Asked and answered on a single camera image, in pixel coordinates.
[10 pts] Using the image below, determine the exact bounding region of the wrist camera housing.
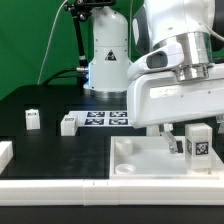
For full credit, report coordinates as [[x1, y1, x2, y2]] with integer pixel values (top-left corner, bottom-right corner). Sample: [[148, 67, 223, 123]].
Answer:
[[127, 42, 184, 80]]

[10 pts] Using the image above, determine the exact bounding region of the black camera stand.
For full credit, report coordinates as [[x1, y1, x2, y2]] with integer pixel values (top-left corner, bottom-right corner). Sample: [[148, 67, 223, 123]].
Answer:
[[64, 0, 116, 87]]

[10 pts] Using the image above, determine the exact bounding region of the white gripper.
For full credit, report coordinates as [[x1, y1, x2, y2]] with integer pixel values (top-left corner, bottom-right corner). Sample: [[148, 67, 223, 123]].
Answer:
[[127, 63, 224, 154]]

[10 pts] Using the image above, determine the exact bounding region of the white square table top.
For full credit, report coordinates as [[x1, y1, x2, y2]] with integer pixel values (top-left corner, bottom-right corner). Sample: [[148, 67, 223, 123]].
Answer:
[[109, 136, 224, 180]]

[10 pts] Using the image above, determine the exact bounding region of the white U-shaped fence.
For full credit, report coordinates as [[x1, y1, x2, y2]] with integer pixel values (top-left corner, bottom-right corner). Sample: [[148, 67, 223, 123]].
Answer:
[[0, 140, 224, 207]]

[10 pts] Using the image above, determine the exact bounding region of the black cable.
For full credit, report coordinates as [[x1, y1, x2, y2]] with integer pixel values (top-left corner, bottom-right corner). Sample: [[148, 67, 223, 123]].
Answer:
[[42, 68, 88, 86]]

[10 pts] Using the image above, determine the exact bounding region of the white cable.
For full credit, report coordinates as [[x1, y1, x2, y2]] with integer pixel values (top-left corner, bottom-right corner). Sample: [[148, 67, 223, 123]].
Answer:
[[37, 0, 69, 86]]

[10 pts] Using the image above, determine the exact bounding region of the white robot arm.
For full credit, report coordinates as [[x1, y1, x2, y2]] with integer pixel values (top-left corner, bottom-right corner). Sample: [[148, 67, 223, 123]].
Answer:
[[84, 0, 224, 153]]

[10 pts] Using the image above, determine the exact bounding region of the white marker plate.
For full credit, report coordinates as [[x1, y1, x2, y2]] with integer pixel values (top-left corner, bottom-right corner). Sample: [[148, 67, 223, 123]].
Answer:
[[69, 111, 129, 127]]

